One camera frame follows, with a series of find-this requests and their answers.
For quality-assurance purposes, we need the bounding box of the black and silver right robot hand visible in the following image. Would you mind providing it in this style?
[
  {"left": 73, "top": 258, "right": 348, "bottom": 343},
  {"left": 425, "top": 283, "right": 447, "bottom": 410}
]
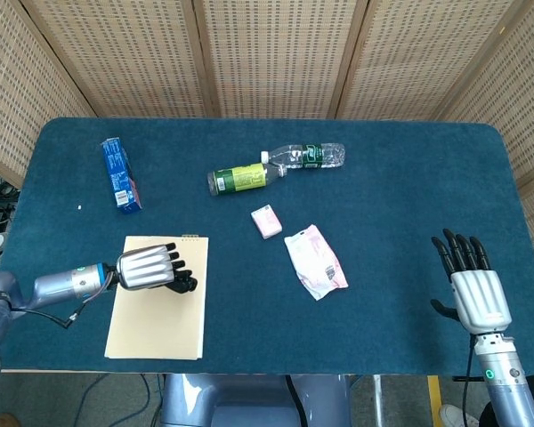
[{"left": 430, "top": 228, "right": 514, "bottom": 334}]

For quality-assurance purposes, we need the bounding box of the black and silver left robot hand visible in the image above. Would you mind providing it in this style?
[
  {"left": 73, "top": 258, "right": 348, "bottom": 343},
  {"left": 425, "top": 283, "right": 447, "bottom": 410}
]
[{"left": 115, "top": 241, "right": 199, "bottom": 295}]

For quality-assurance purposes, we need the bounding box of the yellow spiral notepad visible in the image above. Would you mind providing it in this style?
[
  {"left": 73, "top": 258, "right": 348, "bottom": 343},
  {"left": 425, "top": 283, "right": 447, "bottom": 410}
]
[{"left": 104, "top": 233, "right": 210, "bottom": 361}]

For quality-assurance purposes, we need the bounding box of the blue cardboard box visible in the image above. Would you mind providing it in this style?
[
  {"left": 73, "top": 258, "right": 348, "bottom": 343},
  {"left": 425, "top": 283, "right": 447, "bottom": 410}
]
[{"left": 100, "top": 137, "right": 144, "bottom": 215}]

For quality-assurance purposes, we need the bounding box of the white shoe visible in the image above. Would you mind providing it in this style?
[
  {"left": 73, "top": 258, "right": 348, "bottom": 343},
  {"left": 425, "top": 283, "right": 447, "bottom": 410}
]
[{"left": 440, "top": 404, "right": 478, "bottom": 427}]

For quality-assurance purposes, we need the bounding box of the blue felt table cover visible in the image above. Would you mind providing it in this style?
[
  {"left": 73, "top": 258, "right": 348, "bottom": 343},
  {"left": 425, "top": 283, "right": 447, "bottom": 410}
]
[{"left": 2, "top": 117, "right": 534, "bottom": 375}]

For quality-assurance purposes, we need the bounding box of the small pink tissue pack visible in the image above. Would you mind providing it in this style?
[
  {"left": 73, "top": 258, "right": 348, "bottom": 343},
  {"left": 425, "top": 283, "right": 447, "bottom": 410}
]
[{"left": 250, "top": 204, "right": 284, "bottom": 241}]

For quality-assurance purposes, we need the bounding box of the plastic bottle yellow-green label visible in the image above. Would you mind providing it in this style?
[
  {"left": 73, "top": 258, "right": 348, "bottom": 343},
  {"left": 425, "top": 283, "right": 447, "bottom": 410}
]
[{"left": 206, "top": 162, "right": 289, "bottom": 197}]

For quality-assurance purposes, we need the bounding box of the metal table leg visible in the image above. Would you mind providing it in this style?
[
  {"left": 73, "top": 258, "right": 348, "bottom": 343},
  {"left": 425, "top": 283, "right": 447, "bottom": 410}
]
[{"left": 371, "top": 375, "right": 384, "bottom": 427}]

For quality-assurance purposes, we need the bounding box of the white pink wet wipes pack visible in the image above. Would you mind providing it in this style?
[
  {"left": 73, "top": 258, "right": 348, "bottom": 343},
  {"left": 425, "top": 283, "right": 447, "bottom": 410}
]
[{"left": 283, "top": 223, "right": 349, "bottom": 302}]

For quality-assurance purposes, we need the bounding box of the blue-grey robot torso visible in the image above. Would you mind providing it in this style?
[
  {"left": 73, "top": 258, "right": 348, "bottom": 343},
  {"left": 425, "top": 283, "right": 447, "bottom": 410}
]
[{"left": 159, "top": 373, "right": 352, "bottom": 427}]

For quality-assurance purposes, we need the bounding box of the clear bottle dark green label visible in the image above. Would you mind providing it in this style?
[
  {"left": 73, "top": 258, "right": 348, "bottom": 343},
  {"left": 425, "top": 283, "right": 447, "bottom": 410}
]
[{"left": 260, "top": 142, "right": 346, "bottom": 171}]

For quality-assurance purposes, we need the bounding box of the woven wooden folding screen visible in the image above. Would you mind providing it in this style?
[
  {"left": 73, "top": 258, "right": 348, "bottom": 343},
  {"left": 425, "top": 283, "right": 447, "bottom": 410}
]
[{"left": 0, "top": 0, "right": 534, "bottom": 286}]

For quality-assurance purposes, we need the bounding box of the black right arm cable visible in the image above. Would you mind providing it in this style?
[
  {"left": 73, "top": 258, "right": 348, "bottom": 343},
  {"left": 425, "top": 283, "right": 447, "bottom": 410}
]
[{"left": 464, "top": 334, "right": 478, "bottom": 427}]

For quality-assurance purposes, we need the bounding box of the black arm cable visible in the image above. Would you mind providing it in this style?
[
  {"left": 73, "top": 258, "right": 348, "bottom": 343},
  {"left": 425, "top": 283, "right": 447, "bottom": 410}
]
[
  {"left": 8, "top": 284, "right": 113, "bottom": 330},
  {"left": 464, "top": 334, "right": 478, "bottom": 427}
]

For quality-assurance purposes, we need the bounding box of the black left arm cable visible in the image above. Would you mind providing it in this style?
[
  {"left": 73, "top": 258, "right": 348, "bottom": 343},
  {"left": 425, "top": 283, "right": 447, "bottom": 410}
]
[{"left": 8, "top": 284, "right": 113, "bottom": 330}]

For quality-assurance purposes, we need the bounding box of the blue floor cable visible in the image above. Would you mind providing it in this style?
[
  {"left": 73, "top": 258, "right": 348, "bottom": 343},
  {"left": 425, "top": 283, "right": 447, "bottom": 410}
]
[{"left": 70, "top": 373, "right": 164, "bottom": 427}]

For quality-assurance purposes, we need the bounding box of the bundle of floor cables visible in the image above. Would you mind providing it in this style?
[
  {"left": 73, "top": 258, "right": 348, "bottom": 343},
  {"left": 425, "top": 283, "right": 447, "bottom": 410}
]
[{"left": 0, "top": 175, "right": 21, "bottom": 235}]

